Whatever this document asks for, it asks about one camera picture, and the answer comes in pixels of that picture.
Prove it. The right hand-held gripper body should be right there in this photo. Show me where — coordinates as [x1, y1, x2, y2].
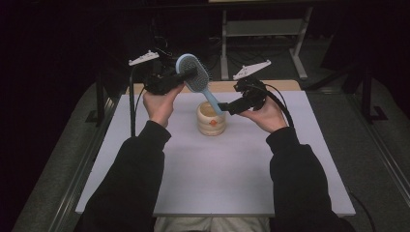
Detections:
[232, 59, 273, 113]

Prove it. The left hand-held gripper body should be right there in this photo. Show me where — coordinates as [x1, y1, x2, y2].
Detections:
[128, 50, 188, 96]

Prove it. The light blue hairbrush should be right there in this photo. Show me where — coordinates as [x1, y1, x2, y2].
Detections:
[175, 52, 225, 116]

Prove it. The cream duck holder cup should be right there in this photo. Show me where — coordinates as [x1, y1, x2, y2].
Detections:
[196, 101, 227, 136]

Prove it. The person's left hand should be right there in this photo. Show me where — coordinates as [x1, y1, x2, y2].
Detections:
[142, 84, 186, 129]

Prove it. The person's right hand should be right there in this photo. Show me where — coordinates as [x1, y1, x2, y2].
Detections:
[240, 96, 288, 134]

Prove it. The grey metal stand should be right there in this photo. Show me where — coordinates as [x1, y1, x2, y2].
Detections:
[220, 6, 314, 81]

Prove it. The black floor stand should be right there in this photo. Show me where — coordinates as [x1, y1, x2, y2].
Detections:
[341, 64, 390, 124]
[85, 73, 108, 128]

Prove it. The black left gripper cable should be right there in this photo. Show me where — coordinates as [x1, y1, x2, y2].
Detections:
[129, 66, 146, 138]

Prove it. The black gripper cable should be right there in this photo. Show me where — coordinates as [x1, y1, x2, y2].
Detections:
[129, 66, 146, 138]
[257, 82, 295, 129]

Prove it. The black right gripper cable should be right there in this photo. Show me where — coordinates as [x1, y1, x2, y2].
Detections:
[257, 82, 295, 129]

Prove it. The aluminium floor rail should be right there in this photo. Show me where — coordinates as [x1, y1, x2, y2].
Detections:
[347, 93, 410, 207]
[47, 95, 125, 232]

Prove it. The black floor cable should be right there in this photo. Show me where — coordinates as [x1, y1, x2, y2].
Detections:
[349, 191, 377, 232]

